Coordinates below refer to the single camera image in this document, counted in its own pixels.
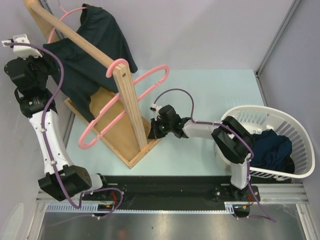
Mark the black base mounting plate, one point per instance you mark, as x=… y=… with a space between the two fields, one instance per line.
x=176 y=186

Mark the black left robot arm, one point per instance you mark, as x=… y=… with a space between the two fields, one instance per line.
x=62 y=178

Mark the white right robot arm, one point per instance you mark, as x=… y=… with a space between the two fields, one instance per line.
x=232 y=139

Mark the navy blue shorts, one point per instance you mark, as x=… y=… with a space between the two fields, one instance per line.
x=272 y=152

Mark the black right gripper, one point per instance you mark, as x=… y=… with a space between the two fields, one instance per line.
x=154 y=133

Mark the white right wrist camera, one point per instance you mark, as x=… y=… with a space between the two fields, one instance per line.
x=155 y=108

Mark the aluminium rail with cable duct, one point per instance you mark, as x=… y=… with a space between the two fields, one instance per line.
x=274 y=194

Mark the wooden rack post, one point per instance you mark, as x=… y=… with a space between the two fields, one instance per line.
x=121 y=72

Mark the wooden rack base tray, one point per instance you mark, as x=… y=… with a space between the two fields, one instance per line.
x=120 y=138

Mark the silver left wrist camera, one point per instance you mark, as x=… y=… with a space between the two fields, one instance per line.
x=22 y=51

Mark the dark green shorts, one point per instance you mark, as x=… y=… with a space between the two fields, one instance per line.
x=83 y=75

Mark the pink hanger with green shorts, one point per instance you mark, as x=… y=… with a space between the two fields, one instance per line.
x=71 y=18

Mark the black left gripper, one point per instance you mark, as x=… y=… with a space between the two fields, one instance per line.
x=46 y=60

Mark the white laundry basket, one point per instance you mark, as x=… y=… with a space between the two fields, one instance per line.
x=256 y=119

